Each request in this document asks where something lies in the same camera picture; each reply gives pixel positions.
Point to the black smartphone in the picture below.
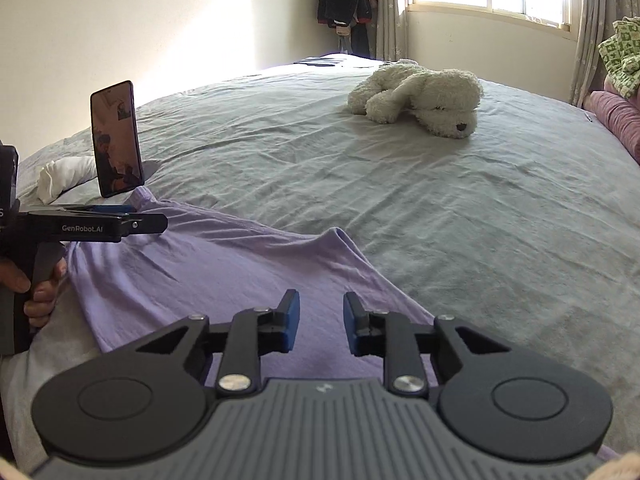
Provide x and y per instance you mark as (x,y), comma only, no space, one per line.
(117,140)

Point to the small beige bag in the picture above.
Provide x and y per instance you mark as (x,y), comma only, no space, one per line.
(345,31)

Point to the pink folded quilt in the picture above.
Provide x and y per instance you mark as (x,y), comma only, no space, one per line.
(620,115)

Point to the person's left hand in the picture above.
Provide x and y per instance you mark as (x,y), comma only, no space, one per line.
(45,300)

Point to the dark flat object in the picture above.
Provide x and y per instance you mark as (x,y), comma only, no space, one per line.
(317,61)

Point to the white plush dog toy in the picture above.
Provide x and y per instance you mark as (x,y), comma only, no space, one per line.
(425,95)

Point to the white crumpled cloth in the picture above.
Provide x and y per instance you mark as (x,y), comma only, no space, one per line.
(65,175)

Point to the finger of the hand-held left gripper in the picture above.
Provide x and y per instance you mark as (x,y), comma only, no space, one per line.
(110,208)
(145,224)

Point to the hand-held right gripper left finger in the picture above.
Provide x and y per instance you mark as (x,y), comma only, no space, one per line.
(290,320)

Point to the lilac pants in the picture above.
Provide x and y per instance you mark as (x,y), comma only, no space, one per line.
(200,270)

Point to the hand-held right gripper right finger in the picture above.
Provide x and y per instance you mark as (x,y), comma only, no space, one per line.
(353,325)

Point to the green patterned blanket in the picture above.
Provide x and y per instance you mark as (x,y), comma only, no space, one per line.
(622,55)

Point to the grey patterned curtain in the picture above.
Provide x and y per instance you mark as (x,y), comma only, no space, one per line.
(392,20)
(595,35)

